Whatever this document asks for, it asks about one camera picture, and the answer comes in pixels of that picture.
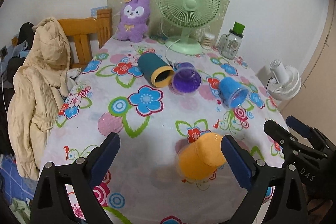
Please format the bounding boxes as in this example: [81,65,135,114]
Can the orange plastic cup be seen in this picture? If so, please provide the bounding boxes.
[176,132,227,181]

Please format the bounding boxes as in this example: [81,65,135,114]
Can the blue plastic cup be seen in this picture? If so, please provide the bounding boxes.
[219,77,249,109]

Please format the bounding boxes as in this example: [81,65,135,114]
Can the purple plastic cup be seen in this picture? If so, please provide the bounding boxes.
[171,62,202,94]

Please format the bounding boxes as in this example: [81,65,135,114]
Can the teal cup with yellow rim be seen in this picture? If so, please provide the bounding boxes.
[137,52,174,88]

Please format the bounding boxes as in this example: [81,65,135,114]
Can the white clip fan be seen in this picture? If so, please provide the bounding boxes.
[266,59,302,101]

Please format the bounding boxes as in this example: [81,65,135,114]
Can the blue checkered bedding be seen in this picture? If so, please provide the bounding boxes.
[0,154,36,222]

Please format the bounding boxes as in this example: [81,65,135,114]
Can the glass jar with green lid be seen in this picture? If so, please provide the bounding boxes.
[218,22,245,60]

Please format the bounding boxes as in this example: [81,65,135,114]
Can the floral tablecloth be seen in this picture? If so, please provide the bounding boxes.
[41,38,285,223]

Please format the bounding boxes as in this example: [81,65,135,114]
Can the beige puffer jacket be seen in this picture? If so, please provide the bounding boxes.
[7,17,71,180]

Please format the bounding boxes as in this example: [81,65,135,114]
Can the cotton swab container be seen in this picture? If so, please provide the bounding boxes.
[201,32,216,49]

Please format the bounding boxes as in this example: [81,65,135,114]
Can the green desk fan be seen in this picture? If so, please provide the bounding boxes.
[158,0,222,55]

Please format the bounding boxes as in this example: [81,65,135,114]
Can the wooden chair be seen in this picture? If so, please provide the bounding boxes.
[19,9,112,73]

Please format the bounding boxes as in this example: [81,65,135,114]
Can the purple plush bunny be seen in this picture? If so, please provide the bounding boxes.
[116,0,150,43]

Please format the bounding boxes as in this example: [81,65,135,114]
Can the beige patterned board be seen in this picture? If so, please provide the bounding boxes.
[106,0,231,44]

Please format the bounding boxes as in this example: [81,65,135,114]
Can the white fan cable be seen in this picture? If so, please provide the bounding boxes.
[164,39,185,70]

